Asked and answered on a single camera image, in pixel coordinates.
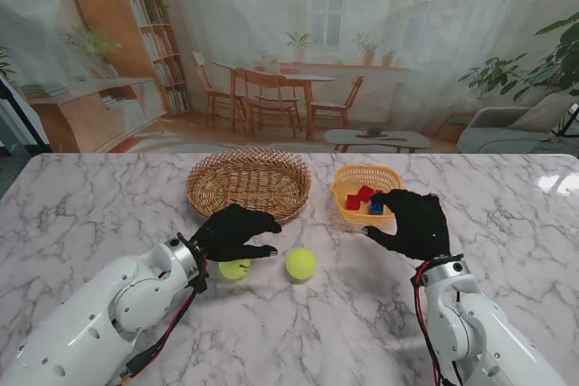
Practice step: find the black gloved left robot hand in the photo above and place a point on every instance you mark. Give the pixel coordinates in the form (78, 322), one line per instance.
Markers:
(230, 237)

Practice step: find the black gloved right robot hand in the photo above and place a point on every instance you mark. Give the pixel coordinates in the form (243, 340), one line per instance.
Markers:
(420, 223)

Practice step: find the yellow tennis ball black logo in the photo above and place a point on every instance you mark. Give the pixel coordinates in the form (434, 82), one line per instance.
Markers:
(233, 270)

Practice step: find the blue toy block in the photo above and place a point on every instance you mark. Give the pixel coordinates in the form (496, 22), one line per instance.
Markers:
(375, 209)

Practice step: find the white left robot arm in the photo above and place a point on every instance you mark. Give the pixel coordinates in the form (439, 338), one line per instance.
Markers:
(90, 327)

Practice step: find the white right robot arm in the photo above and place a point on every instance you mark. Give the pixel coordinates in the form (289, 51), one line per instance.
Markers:
(479, 336)

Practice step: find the woven wicker oval basket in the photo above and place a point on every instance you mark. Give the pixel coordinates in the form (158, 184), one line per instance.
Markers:
(253, 182)

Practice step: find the plain yellow tennis ball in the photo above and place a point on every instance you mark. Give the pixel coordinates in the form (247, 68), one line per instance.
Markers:
(300, 264)

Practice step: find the yellow plastic mesh basket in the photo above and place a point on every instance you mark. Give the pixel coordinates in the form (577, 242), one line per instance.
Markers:
(357, 173)

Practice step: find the black tripod stand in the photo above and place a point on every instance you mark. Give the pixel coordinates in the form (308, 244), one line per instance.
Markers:
(569, 121)

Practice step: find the printed room scene backdrop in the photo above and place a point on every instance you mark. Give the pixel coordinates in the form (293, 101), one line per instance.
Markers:
(289, 42)

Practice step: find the black metal frame post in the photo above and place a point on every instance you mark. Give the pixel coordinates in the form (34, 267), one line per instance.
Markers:
(25, 117)

